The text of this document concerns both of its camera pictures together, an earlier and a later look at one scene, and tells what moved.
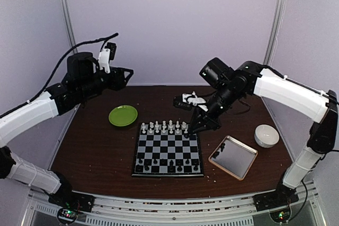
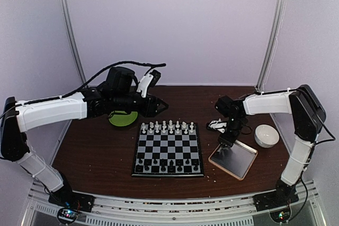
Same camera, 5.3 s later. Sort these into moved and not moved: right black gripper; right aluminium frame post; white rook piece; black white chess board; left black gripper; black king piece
Moved: right black gripper; left black gripper
Not moved: black white chess board; right aluminium frame post; white rook piece; black king piece
